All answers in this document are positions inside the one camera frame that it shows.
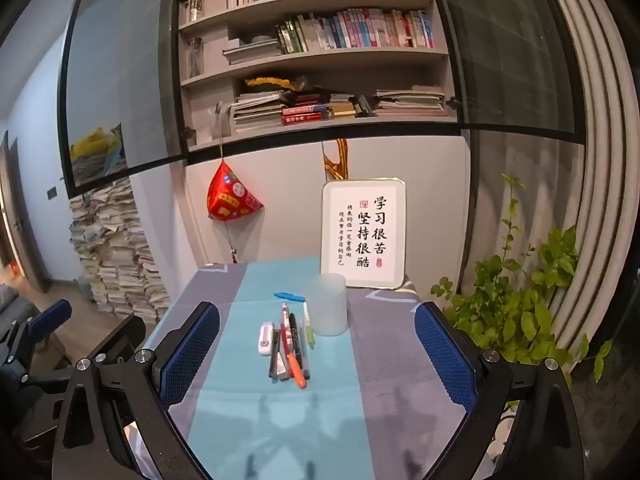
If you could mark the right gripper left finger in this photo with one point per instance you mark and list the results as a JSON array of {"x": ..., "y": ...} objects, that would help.
[{"x": 118, "y": 386}]

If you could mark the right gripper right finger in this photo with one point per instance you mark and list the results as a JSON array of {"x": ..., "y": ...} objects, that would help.
[{"x": 544, "y": 441}]

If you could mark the clear black gel pen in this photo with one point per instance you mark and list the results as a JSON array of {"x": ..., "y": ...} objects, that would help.
[{"x": 274, "y": 356}]

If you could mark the red gel pen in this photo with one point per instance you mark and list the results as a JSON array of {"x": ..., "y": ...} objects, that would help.
[{"x": 285, "y": 351}]

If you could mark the black utility knife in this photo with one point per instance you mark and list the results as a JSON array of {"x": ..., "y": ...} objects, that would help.
[{"x": 299, "y": 345}]

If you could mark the blue pen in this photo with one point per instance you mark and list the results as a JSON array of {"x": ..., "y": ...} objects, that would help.
[{"x": 288, "y": 296}]

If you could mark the green white pen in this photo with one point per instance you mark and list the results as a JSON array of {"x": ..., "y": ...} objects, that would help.
[{"x": 309, "y": 332}]

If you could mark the frosted translucent plastic cup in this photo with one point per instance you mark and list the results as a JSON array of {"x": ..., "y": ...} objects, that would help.
[{"x": 327, "y": 304}]

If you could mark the pink patterned pen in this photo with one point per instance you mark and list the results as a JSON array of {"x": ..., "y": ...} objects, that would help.
[{"x": 285, "y": 316}]

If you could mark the green potted plant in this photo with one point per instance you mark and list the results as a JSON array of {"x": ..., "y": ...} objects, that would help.
[{"x": 509, "y": 308}]

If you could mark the white purple correction tape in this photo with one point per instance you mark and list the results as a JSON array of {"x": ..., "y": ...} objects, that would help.
[{"x": 265, "y": 339}]

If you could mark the blue and grey desk mat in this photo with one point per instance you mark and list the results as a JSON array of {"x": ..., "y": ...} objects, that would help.
[{"x": 366, "y": 404}]

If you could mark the orange small cutter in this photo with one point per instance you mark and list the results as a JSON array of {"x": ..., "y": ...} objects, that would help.
[{"x": 298, "y": 373}]

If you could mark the red pyramid hanging ornament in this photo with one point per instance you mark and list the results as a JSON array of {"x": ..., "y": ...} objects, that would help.
[{"x": 228, "y": 198}]

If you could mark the framed calligraphy sign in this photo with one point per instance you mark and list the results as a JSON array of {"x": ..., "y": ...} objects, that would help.
[{"x": 363, "y": 232}]

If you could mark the gold medal with ribbon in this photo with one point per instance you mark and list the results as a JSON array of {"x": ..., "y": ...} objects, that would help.
[{"x": 335, "y": 160}]

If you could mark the grey wall bookshelf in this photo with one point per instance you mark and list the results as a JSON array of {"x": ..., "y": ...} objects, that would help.
[{"x": 256, "y": 68}]

